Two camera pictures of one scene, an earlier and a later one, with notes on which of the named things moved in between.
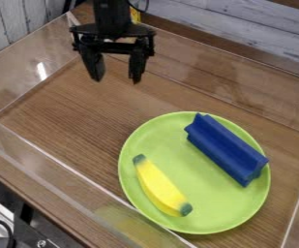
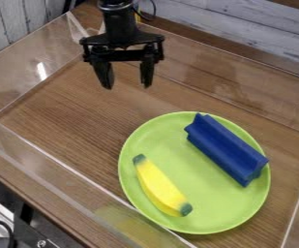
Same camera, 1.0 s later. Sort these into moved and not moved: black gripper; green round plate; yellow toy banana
Moved: black gripper
Not moved: green round plate; yellow toy banana
